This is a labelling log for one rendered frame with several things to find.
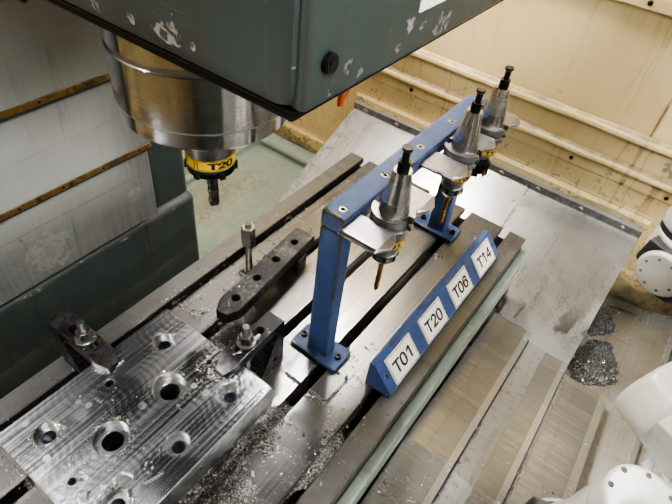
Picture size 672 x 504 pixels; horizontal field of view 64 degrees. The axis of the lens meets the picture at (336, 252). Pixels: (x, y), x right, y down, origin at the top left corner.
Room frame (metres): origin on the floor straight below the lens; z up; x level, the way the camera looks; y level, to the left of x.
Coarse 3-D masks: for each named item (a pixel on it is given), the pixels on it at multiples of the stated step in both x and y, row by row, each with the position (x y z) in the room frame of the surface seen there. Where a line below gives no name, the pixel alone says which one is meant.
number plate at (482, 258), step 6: (486, 240) 0.86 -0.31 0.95; (480, 246) 0.84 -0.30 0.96; (486, 246) 0.85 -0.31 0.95; (474, 252) 0.82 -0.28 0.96; (480, 252) 0.83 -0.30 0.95; (486, 252) 0.84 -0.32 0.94; (492, 252) 0.86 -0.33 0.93; (474, 258) 0.81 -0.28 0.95; (480, 258) 0.82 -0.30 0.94; (486, 258) 0.83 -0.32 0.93; (492, 258) 0.85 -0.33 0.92; (474, 264) 0.80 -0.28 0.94; (480, 264) 0.81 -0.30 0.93; (486, 264) 0.82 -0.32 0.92; (480, 270) 0.80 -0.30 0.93; (480, 276) 0.79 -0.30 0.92
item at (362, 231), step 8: (360, 216) 0.57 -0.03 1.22; (352, 224) 0.55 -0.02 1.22; (360, 224) 0.55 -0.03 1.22; (368, 224) 0.56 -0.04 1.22; (376, 224) 0.56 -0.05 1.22; (344, 232) 0.53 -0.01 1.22; (352, 232) 0.54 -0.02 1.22; (360, 232) 0.54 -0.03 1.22; (368, 232) 0.54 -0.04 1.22; (376, 232) 0.54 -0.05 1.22; (384, 232) 0.54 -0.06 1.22; (392, 232) 0.55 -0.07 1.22; (352, 240) 0.52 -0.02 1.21; (360, 240) 0.52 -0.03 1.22; (368, 240) 0.52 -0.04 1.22; (376, 240) 0.53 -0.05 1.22; (384, 240) 0.53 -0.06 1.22; (392, 240) 0.53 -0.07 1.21; (368, 248) 0.51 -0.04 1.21; (376, 248) 0.51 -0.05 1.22; (384, 248) 0.51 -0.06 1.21; (392, 248) 0.52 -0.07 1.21
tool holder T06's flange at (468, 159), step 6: (450, 138) 0.80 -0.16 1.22; (444, 144) 0.78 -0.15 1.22; (450, 144) 0.78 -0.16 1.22; (444, 150) 0.77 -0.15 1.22; (450, 150) 0.76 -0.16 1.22; (480, 150) 0.77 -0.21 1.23; (450, 156) 0.75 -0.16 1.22; (456, 156) 0.75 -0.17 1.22; (462, 156) 0.75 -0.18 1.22; (468, 156) 0.75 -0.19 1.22; (474, 156) 0.75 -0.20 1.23; (480, 156) 0.77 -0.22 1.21; (462, 162) 0.75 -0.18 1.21; (468, 162) 0.74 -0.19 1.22; (468, 168) 0.75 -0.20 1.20; (474, 168) 0.75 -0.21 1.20
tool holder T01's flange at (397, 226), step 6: (372, 204) 0.59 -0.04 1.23; (378, 204) 0.59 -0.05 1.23; (372, 210) 0.58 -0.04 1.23; (378, 210) 0.58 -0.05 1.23; (414, 210) 0.59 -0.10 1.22; (372, 216) 0.57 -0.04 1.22; (378, 216) 0.57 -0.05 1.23; (384, 216) 0.57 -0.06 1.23; (408, 216) 0.58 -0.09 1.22; (414, 216) 0.58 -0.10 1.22; (378, 222) 0.56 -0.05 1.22; (384, 222) 0.56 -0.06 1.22; (390, 222) 0.56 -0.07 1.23; (396, 222) 0.56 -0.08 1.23; (402, 222) 0.56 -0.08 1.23; (408, 222) 0.58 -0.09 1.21; (390, 228) 0.55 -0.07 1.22; (396, 228) 0.56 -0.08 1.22; (402, 228) 0.56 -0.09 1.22; (408, 228) 0.57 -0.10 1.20; (396, 234) 0.56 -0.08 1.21; (402, 234) 0.56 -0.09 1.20
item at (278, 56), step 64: (64, 0) 0.34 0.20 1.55; (128, 0) 0.30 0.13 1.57; (192, 0) 0.27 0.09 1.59; (256, 0) 0.25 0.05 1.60; (320, 0) 0.25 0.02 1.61; (384, 0) 0.30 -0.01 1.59; (448, 0) 0.37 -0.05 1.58; (192, 64) 0.28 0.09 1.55; (256, 64) 0.25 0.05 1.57; (320, 64) 0.25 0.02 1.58; (384, 64) 0.31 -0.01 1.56
